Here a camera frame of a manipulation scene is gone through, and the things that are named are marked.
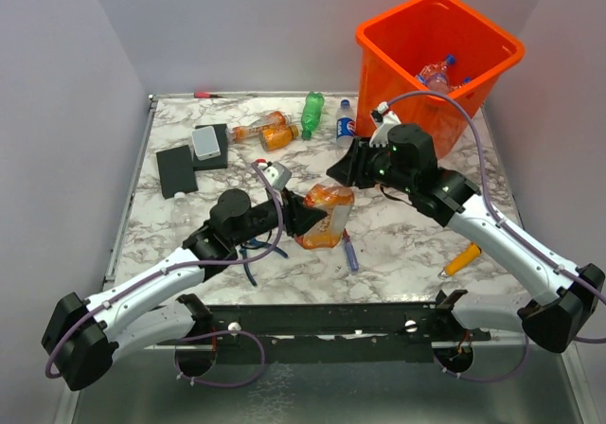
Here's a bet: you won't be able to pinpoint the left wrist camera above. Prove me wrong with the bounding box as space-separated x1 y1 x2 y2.
255 159 292 192

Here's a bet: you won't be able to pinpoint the black flat block rear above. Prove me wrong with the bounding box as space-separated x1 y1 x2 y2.
190 124 228 171

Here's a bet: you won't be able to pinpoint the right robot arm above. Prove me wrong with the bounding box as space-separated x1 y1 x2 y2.
327 124 605 353

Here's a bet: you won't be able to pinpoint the small Pepsi bottle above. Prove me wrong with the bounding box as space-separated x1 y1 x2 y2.
450 77 472 92

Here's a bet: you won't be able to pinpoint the blue handled pliers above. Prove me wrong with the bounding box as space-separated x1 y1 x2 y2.
240 238 290 287

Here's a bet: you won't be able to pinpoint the green plastic bottle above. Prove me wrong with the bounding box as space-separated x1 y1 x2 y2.
301 92 325 140

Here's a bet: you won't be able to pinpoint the white box device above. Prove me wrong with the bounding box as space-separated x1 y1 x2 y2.
191 126 221 161

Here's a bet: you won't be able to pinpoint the black flat block front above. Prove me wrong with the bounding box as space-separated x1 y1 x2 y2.
155 145 198 200

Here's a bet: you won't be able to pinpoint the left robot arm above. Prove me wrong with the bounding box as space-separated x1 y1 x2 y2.
41 189 328 391

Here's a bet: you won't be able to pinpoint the tall orange label tea bottle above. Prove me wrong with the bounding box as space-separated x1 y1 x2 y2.
225 111 291 143

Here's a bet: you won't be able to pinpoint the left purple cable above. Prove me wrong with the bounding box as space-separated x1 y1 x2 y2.
45 161 286 389

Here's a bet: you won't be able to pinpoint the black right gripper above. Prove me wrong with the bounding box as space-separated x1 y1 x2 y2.
326 135 415 195

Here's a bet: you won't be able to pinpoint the large orange label jug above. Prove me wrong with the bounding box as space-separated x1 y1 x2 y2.
295 182 355 250

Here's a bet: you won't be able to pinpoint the black flat block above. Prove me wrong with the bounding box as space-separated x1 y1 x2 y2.
190 124 228 171
155 145 198 200

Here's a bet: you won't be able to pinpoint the right aluminium frame rail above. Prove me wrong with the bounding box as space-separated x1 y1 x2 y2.
561 344 596 423

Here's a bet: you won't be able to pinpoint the yellow utility knife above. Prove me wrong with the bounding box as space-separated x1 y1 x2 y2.
438 242 482 279

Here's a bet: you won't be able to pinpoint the Pepsi bottle beside bin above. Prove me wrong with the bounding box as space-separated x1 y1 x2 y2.
335 99 356 148

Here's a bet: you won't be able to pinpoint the orange plastic bin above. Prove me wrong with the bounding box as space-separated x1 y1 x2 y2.
356 0 525 136

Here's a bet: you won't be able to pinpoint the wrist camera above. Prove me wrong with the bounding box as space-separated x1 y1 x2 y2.
255 159 292 192
369 101 401 148

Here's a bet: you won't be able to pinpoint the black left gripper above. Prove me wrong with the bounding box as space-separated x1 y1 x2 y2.
232 186 328 248

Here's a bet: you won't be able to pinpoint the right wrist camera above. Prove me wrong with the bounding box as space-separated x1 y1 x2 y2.
369 101 401 148

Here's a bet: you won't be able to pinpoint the clear white-cap bottle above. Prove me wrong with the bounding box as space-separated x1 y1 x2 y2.
170 191 191 229

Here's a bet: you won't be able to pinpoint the red blue screwdriver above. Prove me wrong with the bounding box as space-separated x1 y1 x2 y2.
342 229 360 273

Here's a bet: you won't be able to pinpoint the orange label bottle right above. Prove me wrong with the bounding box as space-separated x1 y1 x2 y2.
258 124 299 151

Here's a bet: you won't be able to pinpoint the red marker pen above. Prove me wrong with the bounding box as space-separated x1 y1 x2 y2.
193 92 223 99

